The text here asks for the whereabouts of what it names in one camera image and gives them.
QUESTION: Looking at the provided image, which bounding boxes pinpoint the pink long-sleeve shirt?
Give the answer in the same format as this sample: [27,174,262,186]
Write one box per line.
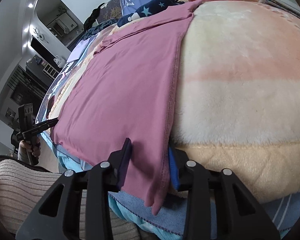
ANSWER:
[51,0,200,215]

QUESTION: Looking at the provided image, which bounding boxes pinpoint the person's left hand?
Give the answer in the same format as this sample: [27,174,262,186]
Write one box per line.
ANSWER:
[18,138,40,165]

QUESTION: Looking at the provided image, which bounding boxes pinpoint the white cat figurine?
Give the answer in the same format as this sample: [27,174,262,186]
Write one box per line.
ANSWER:
[53,55,66,68]

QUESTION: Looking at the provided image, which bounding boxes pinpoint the folded lilac garment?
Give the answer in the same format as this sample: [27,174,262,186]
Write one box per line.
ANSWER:
[66,39,89,63]

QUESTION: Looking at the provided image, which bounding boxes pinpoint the ribbed beige sweater torso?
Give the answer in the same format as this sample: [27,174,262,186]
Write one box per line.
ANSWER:
[0,156,140,239]

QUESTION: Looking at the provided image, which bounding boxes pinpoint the cream bear fleece blanket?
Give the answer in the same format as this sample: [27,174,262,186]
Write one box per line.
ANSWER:
[50,1,300,203]

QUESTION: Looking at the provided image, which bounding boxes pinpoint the dark teal fleece blanket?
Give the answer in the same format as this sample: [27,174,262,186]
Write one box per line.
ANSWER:
[76,18,119,45]

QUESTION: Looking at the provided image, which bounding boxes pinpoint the black garment on headboard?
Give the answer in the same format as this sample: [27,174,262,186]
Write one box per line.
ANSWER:
[83,3,104,31]

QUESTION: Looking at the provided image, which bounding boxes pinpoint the dark patterned pillow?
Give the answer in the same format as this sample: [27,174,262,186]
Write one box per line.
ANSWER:
[96,0,122,23]

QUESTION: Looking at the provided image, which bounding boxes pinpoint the navy star fleece garment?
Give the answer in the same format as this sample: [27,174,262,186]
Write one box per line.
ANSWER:
[117,0,184,27]

